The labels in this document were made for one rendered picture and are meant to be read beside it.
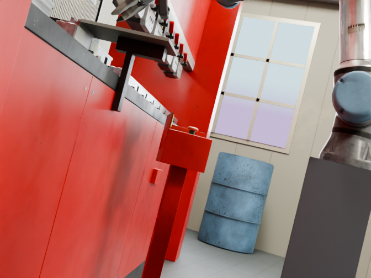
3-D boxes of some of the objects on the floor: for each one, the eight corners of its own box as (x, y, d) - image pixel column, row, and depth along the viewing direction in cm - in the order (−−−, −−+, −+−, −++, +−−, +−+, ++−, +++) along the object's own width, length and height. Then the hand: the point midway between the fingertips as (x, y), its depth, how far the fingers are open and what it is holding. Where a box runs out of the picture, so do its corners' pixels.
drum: (258, 252, 528) (279, 166, 533) (246, 256, 474) (270, 161, 479) (206, 236, 548) (227, 153, 553) (189, 239, 494) (211, 147, 499)
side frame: (175, 262, 360) (254, -51, 372) (61, 230, 371) (141, -73, 382) (179, 257, 385) (253, -37, 396) (72, 227, 395) (147, -58, 407)
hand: (118, 17), depth 154 cm, fingers open, 5 cm apart
